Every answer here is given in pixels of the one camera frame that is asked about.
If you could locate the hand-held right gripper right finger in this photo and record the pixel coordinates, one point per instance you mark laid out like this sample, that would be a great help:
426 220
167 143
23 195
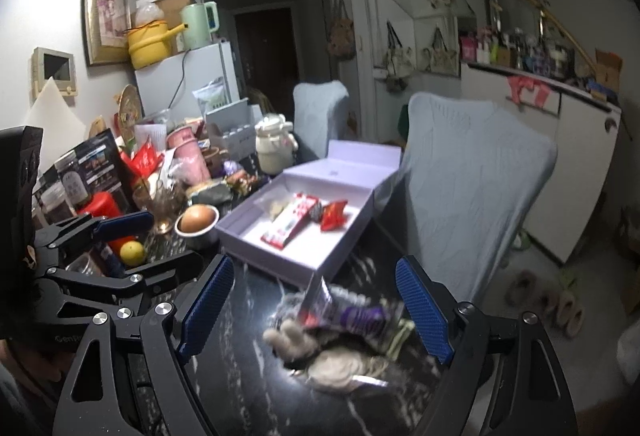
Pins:
425 311

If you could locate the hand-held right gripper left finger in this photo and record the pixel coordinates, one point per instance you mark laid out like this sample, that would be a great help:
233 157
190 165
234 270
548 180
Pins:
207 306

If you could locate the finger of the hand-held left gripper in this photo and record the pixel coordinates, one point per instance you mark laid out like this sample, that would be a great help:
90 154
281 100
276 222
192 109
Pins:
160 272
125 222

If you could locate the green packet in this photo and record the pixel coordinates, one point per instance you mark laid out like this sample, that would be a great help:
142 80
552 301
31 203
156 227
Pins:
401 338

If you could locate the purple silver snack packet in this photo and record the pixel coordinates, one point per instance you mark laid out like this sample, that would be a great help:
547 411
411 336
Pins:
355 316

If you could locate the black white checkered cloth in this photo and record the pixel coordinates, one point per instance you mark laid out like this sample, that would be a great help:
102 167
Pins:
295 305

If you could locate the white plush toy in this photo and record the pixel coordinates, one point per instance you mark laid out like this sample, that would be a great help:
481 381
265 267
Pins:
290 341

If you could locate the red white candy packet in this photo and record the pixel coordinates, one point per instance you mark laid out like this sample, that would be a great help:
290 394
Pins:
289 222

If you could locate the clear zip bag beige contents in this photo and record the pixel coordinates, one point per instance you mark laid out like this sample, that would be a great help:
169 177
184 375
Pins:
277 208

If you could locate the red gold packet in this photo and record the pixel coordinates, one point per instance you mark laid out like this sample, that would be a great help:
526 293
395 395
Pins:
333 214

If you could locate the lavender gift box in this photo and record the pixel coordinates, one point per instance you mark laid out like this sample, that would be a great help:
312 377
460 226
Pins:
340 196

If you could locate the person's left forearm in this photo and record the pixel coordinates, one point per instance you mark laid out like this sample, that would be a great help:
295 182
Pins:
25 381

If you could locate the red cylinder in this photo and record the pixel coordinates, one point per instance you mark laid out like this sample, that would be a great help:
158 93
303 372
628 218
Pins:
100 205

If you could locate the lemon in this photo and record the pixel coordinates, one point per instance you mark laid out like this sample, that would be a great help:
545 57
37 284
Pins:
132 253

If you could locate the glass cup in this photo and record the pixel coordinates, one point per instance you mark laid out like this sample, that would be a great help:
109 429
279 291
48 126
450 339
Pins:
155 206

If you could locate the metal bowl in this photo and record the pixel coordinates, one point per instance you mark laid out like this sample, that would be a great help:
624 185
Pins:
200 238

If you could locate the dark glass jar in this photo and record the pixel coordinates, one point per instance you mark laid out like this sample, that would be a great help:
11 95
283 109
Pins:
72 183

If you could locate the red snack bag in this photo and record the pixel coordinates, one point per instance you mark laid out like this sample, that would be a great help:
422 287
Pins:
142 159

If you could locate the black booklet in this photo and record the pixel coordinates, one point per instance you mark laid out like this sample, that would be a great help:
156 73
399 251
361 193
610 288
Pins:
105 159

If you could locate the grey packet of crackers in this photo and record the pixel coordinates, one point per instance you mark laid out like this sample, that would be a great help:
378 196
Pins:
210 192

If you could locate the pink cup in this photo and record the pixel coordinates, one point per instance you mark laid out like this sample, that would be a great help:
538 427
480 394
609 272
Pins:
189 156

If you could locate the white triangular shade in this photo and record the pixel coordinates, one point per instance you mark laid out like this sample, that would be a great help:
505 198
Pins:
52 116

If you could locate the brown mug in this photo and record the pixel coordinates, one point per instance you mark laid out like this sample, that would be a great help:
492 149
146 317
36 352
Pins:
214 161

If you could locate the woven round basket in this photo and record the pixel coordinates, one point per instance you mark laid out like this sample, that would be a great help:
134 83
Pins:
130 109

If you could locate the purple foil ball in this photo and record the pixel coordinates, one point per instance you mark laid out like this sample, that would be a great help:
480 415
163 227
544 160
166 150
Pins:
231 168

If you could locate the green slipper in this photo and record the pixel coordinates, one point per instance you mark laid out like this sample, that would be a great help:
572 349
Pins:
521 241

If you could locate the colourful foil snack packet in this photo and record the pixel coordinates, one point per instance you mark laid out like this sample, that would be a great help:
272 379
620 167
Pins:
245 182

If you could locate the large chair light blue cover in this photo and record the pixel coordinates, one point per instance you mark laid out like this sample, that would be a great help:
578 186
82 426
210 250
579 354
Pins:
465 186

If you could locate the white box with bottles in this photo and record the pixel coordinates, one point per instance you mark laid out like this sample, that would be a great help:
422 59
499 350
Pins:
232 131

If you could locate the beige fluffy slipper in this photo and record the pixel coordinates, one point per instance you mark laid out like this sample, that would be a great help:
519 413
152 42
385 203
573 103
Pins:
567 313

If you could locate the white fridge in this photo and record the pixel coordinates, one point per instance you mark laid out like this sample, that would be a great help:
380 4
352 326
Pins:
165 81

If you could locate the green white pouch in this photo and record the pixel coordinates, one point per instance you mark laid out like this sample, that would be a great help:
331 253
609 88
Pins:
210 96

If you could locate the cream kettle jar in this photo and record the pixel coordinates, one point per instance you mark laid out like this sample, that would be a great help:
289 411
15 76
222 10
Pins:
275 151

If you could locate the yellow pot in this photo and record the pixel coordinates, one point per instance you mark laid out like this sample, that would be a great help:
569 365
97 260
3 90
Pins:
147 46

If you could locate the white cabinet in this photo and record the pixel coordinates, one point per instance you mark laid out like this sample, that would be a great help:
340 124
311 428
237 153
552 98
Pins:
560 166

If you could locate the green electric kettle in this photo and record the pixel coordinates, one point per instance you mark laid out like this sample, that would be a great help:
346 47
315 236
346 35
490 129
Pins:
197 26

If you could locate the white plastic bag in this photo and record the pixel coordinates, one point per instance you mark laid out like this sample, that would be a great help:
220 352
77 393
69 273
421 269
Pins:
630 356

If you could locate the gold framed picture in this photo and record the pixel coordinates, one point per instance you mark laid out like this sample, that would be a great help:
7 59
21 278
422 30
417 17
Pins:
105 11

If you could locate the small chair light blue cover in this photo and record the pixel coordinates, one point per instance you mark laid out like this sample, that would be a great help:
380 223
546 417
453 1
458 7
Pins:
320 116

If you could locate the dark wooden door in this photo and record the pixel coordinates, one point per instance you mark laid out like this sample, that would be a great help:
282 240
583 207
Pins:
265 46

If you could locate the cardboard box on fridge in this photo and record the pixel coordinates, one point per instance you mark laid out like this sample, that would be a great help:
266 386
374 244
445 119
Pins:
170 1

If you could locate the pink cloth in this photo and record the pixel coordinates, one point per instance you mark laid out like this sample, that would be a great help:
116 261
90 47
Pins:
527 89

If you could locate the beige tote bag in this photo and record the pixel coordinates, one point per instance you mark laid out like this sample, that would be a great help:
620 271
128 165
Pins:
440 59
400 59

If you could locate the row of bottles and jars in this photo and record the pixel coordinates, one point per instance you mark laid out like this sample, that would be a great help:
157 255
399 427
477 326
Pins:
520 51

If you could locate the brown patterned tote bag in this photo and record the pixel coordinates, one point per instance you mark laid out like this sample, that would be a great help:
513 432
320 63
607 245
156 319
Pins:
341 36

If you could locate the cardboard box on cabinet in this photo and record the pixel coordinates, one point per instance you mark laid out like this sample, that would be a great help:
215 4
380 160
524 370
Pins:
607 71

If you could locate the wall intercom panel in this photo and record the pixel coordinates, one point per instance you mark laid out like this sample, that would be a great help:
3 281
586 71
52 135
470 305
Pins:
52 71

